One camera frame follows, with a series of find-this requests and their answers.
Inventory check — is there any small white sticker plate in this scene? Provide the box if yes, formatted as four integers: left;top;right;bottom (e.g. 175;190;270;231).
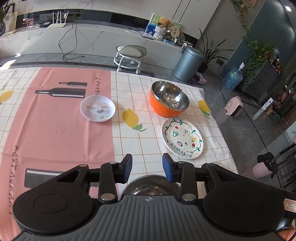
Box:
80;95;116;123

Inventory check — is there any orange steel bowl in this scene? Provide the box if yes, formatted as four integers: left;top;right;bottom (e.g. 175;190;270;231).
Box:
149;80;190;118

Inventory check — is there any white painted oval plate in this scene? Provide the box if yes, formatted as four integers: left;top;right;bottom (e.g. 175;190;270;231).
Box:
161;118;204;160

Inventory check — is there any pink checkered tablecloth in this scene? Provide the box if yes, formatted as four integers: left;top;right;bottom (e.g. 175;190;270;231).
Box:
0;66;239;238

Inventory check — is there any pink small heater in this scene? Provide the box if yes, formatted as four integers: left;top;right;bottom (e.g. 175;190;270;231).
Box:
225;96;243;118

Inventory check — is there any pink bin black bag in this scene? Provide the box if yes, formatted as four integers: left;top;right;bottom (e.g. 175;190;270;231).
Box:
252;152;278;179

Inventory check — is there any blue water jug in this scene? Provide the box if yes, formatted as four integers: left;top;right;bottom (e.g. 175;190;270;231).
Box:
222;62;245;91

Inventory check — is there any grey metal trash can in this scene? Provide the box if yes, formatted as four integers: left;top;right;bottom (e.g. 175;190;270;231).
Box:
173;46;205;83

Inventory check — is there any white rolling stool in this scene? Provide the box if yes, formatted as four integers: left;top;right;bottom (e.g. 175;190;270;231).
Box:
113;45;147;75

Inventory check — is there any green leafy floor plant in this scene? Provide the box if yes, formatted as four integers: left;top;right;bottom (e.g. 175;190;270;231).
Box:
197;29;235;74

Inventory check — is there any dark cabinet with plants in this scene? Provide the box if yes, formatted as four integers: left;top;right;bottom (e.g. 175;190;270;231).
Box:
240;38;283;103

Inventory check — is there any teddy bear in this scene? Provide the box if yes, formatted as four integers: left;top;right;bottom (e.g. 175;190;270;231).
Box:
153;17;171;41

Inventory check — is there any white wifi router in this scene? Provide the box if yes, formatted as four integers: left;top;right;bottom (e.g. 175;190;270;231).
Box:
48;11;69;28

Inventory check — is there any black power cable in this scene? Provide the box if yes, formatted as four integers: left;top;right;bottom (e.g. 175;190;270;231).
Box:
58;18;87;66

